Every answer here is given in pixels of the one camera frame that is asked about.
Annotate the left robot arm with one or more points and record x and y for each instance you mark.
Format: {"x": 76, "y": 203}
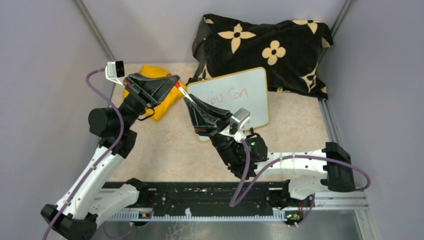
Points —
{"x": 88, "y": 204}

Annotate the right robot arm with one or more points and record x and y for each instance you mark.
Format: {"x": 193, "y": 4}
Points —
{"x": 248, "y": 158}

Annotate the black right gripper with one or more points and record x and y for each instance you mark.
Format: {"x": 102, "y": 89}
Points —
{"x": 209, "y": 123}

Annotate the yellow folded cloth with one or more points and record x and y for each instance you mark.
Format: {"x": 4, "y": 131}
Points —
{"x": 157, "y": 112}

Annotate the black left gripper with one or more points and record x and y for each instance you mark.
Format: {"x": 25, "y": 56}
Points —
{"x": 136, "y": 83}

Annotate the yellow-framed whiteboard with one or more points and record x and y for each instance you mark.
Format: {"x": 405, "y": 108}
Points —
{"x": 244, "y": 89}

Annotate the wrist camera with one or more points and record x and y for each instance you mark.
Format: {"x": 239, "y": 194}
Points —
{"x": 237, "y": 123}
{"x": 115, "y": 71}

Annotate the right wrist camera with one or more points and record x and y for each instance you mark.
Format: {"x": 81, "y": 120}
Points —
{"x": 237, "y": 123}

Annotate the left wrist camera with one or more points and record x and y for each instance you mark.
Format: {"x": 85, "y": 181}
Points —
{"x": 115, "y": 71}

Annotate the black floral pillow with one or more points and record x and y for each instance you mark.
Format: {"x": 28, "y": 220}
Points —
{"x": 288, "y": 51}

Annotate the white red marker pen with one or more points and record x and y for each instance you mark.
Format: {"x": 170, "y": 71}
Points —
{"x": 185, "y": 94}

